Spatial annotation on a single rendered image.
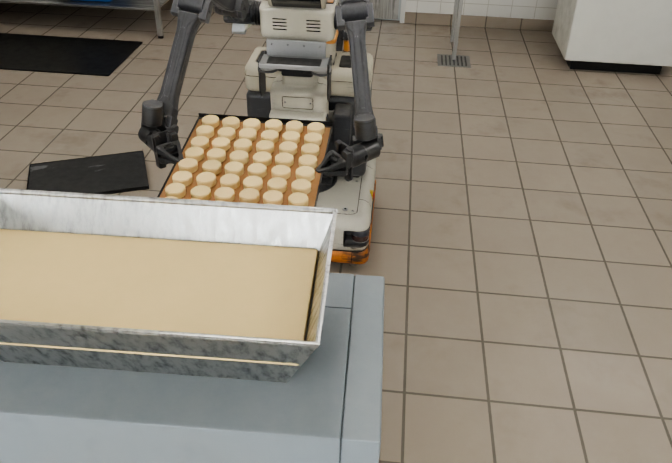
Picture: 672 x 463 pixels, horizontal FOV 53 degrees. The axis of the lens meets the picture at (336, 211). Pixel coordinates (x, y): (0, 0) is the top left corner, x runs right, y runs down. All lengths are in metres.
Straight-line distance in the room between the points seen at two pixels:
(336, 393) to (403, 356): 1.73
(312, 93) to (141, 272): 1.74
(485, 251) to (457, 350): 0.68
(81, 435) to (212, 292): 0.25
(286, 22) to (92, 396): 1.83
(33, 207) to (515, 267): 2.40
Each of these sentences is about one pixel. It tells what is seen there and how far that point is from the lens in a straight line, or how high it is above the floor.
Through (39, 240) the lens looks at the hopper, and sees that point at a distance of 1.12.
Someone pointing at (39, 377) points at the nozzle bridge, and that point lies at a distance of 1.02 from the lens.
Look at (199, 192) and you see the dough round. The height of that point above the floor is 0.99.
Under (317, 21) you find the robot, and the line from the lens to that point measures 2.54.
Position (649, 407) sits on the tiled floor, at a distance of 2.74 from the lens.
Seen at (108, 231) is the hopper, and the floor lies 1.27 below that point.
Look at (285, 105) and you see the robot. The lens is 2.69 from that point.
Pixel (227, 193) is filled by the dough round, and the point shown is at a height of 0.99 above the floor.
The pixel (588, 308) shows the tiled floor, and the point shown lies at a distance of 3.06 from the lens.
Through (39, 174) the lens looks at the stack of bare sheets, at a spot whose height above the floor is 0.02.
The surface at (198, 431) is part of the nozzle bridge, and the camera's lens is 0.92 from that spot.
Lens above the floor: 1.88
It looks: 33 degrees down
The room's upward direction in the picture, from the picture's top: 2 degrees clockwise
